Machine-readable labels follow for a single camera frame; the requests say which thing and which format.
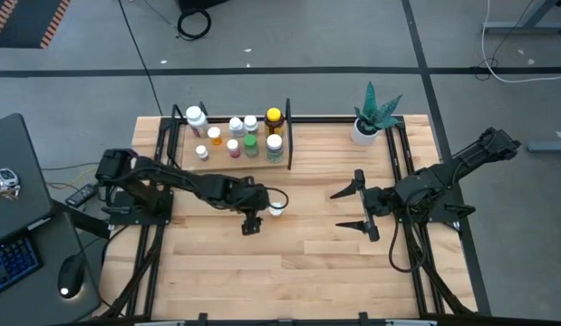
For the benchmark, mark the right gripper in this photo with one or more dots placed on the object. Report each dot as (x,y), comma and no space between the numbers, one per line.
(380,201)

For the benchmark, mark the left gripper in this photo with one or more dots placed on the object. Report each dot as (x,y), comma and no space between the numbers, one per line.
(255,199)

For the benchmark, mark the slim white medicine bottle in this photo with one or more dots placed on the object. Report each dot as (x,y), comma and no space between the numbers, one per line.
(276,209)

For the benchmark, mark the small white medicine bottle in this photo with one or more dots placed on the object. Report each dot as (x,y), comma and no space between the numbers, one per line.
(201,150)

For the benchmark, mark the white bottle blue label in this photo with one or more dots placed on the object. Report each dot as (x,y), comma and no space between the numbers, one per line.
(236,123)

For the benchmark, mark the amber bottle yellow cap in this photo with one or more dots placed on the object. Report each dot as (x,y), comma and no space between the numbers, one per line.
(274,114)

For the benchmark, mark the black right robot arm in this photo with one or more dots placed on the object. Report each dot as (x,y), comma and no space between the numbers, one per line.
(479,151)

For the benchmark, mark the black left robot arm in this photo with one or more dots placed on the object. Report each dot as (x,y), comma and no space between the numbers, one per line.
(180,179)

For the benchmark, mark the white plant pot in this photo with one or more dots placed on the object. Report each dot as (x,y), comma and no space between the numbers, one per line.
(361,138)

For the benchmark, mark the green potted plant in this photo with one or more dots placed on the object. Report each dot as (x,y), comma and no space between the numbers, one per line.
(375,115)

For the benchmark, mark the black remote control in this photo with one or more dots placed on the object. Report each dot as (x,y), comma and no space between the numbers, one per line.
(82,195)

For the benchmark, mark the black computer mouse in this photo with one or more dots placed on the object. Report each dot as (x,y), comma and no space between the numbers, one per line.
(71,276)

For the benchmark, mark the black equipment base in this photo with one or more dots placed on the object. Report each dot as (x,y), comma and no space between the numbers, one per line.
(198,3)

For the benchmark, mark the grey floor foot bar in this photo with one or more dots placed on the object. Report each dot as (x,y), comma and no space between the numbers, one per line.
(549,146)

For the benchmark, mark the dark side desk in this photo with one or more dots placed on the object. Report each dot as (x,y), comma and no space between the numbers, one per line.
(44,253)

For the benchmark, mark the grey desk leg foot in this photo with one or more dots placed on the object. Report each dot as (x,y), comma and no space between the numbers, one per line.
(525,28)

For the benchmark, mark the car key fob with keys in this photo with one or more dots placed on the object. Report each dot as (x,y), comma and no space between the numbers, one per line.
(7,176)

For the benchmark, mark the blue backlit keyboard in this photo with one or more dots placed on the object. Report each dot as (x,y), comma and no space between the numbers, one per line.
(10,265)

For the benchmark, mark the black mat orange striped edge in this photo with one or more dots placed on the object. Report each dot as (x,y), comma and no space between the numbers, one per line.
(26,22)

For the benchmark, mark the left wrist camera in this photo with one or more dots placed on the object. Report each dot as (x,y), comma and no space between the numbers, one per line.
(252,226)

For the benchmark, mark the black aluminium table frame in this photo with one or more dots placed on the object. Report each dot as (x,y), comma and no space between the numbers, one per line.
(316,119)

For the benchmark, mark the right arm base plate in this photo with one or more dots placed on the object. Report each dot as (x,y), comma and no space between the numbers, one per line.
(457,210)

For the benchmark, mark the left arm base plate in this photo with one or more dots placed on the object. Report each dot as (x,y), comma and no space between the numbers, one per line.
(139,219)

